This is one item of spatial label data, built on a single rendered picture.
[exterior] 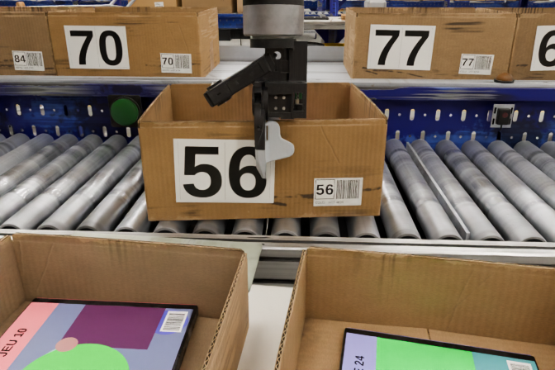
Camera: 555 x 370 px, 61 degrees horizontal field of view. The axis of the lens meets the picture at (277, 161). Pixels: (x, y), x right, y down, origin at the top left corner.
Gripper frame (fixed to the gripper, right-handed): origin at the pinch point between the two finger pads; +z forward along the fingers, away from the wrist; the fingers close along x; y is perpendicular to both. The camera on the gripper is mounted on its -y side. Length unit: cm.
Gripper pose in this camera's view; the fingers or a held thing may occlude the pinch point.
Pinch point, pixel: (260, 167)
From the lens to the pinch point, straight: 75.2
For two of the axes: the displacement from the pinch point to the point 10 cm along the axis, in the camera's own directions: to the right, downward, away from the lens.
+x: 0.4, -2.6, 9.6
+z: 0.0, 9.6, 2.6
